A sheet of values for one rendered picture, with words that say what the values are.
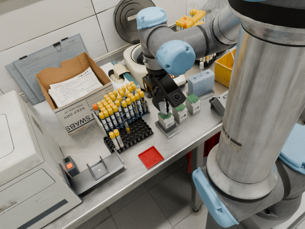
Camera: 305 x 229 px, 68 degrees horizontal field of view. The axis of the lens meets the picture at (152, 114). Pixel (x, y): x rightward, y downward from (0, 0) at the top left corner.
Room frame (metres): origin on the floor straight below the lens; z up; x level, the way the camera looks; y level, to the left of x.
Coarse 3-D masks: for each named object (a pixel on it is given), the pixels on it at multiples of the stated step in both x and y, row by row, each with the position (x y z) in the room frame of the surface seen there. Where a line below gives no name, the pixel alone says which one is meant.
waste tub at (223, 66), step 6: (228, 54) 0.80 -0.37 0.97; (234, 54) 0.82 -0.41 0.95; (216, 60) 0.77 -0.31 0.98; (222, 60) 0.79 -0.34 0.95; (228, 60) 0.81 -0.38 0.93; (216, 66) 0.75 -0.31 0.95; (222, 66) 0.73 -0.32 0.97; (228, 66) 0.81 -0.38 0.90; (216, 72) 0.75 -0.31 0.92; (222, 72) 0.72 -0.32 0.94; (228, 72) 0.70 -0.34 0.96; (216, 78) 0.75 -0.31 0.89; (222, 78) 0.72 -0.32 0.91; (228, 78) 0.70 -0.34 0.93; (222, 84) 0.72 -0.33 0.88; (228, 84) 0.69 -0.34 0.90
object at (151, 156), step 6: (150, 150) 0.46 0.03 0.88; (156, 150) 0.45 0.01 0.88; (138, 156) 0.44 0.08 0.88; (144, 156) 0.44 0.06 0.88; (150, 156) 0.43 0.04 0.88; (156, 156) 0.43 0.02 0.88; (162, 156) 0.42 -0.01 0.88; (144, 162) 0.41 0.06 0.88; (150, 162) 0.41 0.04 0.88; (156, 162) 0.40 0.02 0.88; (150, 168) 0.39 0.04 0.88
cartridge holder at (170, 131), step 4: (156, 124) 0.56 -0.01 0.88; (160, 124) 0.54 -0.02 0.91; (172, 124) 0.53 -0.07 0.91; (160, 128) 0.54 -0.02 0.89; (164, 128) 0.52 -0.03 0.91; (168, 128) 0.51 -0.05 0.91; (172, 128) 0.52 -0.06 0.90; (176, 128) 0.52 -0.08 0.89; (164, 132) 0.52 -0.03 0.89; (168, 132) 0.51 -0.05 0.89; (172, 132) 0.51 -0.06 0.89; (176, 132) 0.51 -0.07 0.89; (168, 136) 0.49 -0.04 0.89
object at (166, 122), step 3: (159, 117) 0.55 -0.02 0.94; (171, 117) 0.53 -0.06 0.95; (159, 120) 0.55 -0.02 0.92; (162, 120) 0.53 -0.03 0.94; (165, 120) 0.52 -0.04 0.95; (168, 120) 0.52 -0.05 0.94; (171, 120) 0.52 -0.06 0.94; (162, 123) 0.53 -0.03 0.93; (165, 123) 0.51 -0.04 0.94; (168, 123) 0.52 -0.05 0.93; (171, 123) 0.52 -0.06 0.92; (174, 123) 0.53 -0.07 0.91; (165, 126) 0.51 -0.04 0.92; (168, 126) 0.52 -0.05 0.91
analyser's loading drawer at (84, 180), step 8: (104, 160) 0.43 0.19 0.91; (112, 160) 0.42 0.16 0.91; (120, 160) 0.42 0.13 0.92; (88, 168) 0.39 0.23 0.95; (96, 168) 0.40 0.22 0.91; (104, 168) 0.40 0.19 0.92; (112, 168) 0.39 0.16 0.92; (120, 168) 0.39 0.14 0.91; (80, 176) 0.39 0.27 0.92; (88, 176) 0.38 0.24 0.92; (96, 176) 0.37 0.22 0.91; (104, 176) 0.37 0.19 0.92; (72, 184) 0.36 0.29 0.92; (80, 184) 0.36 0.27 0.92; (88, 184) 0.35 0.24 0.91; (80, 192) 0.33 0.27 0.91
